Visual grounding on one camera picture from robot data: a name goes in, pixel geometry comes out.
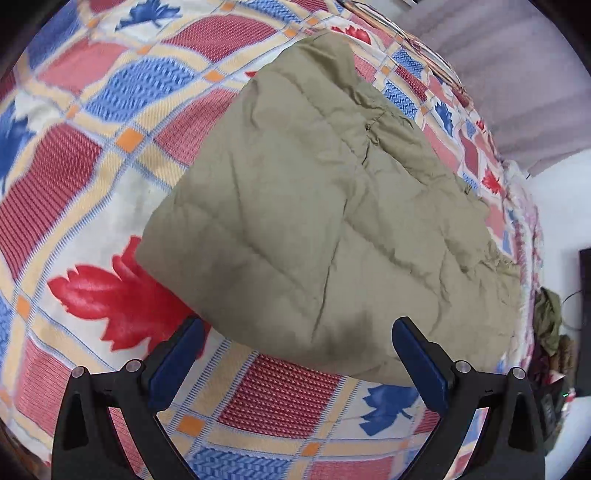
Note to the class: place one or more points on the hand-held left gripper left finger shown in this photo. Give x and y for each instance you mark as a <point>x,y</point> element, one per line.
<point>178,364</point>

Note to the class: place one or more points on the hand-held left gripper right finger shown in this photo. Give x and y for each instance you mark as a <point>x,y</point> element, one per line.
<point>422,369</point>

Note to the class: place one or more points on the khaki puffer jacket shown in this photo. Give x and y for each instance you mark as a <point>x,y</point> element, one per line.
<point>300,207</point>

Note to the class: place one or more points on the olive green cloth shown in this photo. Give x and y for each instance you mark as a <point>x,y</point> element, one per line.
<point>548,318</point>

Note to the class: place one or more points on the black device with green light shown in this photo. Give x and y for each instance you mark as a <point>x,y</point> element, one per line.
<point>556,415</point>

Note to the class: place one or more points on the leopard print cloth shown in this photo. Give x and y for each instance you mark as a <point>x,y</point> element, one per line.
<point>565,355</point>

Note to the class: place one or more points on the pink checked quilt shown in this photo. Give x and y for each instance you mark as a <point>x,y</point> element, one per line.
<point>526,221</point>

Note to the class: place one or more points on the leaf print checked bedsheet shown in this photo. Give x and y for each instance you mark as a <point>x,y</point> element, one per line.
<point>92,184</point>

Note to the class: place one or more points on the grey curtain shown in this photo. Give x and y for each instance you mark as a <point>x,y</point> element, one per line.
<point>508,69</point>

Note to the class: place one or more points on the black wall television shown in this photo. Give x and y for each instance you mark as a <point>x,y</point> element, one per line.
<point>585,286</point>

